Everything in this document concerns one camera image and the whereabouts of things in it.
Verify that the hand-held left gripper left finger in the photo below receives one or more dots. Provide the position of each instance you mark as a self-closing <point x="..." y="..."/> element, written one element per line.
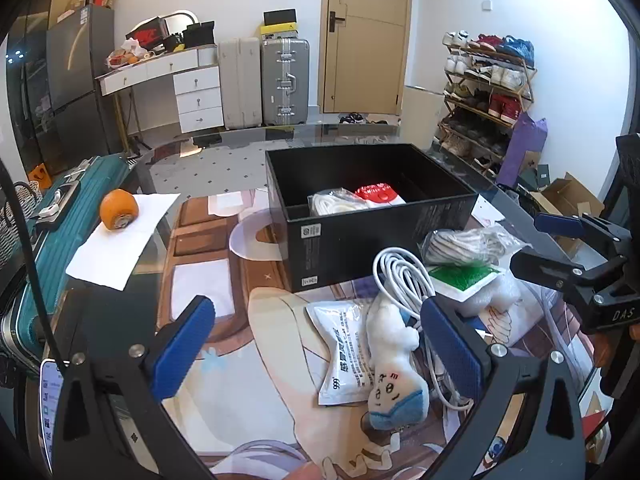
<point x="182" y="347"/>

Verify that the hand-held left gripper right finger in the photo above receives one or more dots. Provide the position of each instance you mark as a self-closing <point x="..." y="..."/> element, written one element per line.
<point x="450" y="347"/>

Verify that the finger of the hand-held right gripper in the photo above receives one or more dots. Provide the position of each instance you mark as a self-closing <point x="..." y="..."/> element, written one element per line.
<point x="557" y="224"/>
<point x="542" y="266"/>

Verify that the white and blue plush toy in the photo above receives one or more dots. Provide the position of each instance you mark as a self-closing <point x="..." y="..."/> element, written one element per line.
<point x="395" y="360"/>

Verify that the green medicine packet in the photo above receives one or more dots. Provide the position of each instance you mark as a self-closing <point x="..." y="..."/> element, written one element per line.
<point x="462" y="280"/>

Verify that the striped cloth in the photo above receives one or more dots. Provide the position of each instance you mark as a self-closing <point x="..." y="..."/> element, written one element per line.
<point x="460" y="247"/>

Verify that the white medicine packet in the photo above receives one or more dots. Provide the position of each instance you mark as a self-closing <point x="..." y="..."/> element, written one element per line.
<point x="340" y="345"/>

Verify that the black cardboard box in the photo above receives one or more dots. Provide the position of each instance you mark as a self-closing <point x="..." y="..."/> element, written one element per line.
<point x="350" y="247"/>

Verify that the person's right hand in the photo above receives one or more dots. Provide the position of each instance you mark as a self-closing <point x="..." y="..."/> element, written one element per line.
<point x="606" y="346"/>

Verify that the open cardboard carton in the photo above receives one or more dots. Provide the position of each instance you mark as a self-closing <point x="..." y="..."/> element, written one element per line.
<point x="570" y="200"/>

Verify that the purple bag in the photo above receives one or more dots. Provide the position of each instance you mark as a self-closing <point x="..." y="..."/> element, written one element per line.
<point x="522" y="150"/>

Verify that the printed table mat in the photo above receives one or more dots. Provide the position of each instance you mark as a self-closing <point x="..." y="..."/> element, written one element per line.
<point x="280" y="335"/>

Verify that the white paper napkin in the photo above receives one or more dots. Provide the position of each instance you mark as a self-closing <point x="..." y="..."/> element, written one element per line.
<point x="115" y="255"/>

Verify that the group of assorted shoes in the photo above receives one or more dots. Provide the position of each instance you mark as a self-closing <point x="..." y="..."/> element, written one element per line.
<point x="505" y="105"/>

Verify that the smartphone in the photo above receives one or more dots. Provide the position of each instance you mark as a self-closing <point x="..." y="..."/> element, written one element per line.
<point x="50" y="410"/>

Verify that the orange fruit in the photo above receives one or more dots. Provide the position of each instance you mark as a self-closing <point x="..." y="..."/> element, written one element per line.
<point x="119" y="209"/>

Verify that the red and white pouch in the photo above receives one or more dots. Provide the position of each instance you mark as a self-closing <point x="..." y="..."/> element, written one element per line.
<point x="380" y="194"/>

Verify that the wooden shoe rack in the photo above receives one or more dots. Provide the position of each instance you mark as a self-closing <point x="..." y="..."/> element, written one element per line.
<point x="492" y="58"/>

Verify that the beige air purifier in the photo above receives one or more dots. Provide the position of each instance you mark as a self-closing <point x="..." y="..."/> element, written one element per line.
<point x="422" y="105"/>

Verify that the teal suitcase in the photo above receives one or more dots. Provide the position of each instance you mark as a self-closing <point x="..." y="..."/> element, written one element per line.
<point x="85" y="195"/>

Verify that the wicker basket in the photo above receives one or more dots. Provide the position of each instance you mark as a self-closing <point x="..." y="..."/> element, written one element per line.
<point x="12" y="220"/>

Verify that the orange paper bag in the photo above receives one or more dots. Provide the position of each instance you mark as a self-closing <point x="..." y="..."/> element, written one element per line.
<point x="40" y="177"/>

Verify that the black slippers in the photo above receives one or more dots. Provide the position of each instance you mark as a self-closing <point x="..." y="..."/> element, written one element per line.
<point x="355" y="118"/>

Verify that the white desk with drawers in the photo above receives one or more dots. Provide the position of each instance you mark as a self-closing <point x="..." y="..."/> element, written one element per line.
<point x="197" y="95"/>

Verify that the wooden door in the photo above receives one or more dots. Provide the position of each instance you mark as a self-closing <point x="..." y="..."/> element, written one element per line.
<point x="367" y="50"/>

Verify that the beige suitcase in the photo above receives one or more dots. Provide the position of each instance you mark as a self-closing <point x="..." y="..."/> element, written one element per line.
<point x="240" y="85"/>

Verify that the silver suitcase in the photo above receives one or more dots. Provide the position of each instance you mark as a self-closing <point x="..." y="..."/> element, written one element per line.
<point x="284" y="82"/>

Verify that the plastic bag of food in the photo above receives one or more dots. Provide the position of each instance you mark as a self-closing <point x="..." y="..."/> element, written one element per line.
<point x="125" y="55"/>

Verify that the black glass cabinet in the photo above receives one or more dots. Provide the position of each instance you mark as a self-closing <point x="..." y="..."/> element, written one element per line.
<point x="27" y="90"/>

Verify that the grey refrigerator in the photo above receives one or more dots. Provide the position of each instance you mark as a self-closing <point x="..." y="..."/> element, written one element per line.
<point x="80" y="60"/>

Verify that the black bag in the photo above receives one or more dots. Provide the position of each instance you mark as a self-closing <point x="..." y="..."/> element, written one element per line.
<point x="200" y="34"/>

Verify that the red and black shoebox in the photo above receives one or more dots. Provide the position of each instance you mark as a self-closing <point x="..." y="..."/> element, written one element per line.
<point x="147" y="32"/>

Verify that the black and yellow box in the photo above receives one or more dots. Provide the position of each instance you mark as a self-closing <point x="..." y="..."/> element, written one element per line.
<point x="279" y="22"/>

